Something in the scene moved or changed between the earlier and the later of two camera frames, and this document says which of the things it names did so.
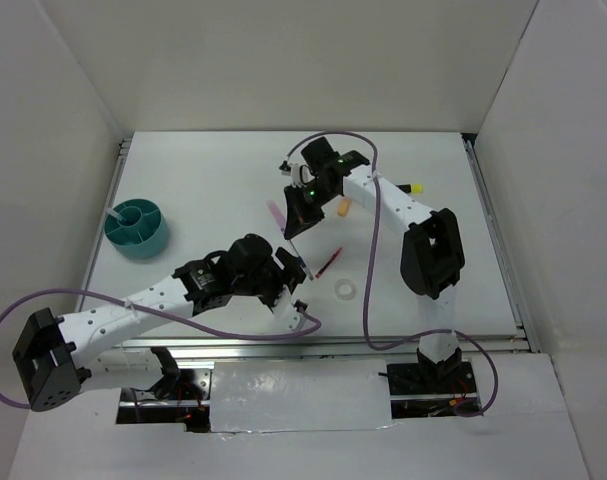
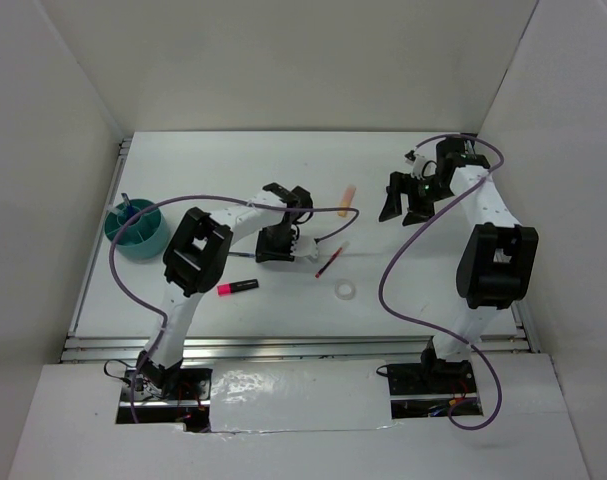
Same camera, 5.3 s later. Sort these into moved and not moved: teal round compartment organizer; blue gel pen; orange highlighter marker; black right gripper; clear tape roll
Moved: black right gripper; blue gel pen
Not moved: teal round compartment organizer; clear tape roll; orange highlighter marker
